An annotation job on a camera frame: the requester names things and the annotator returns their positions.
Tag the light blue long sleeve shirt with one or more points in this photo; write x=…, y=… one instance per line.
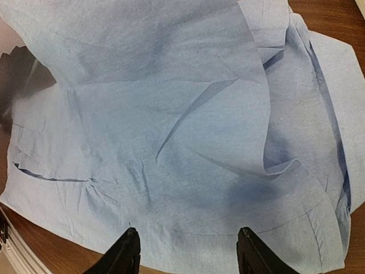
x=187, y=120

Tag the front aluminium frame rail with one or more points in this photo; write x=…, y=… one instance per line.
x=19, y=254

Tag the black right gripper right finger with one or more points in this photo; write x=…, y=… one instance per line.
x=255, y=257

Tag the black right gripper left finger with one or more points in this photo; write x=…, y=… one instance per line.
x=123, y=257

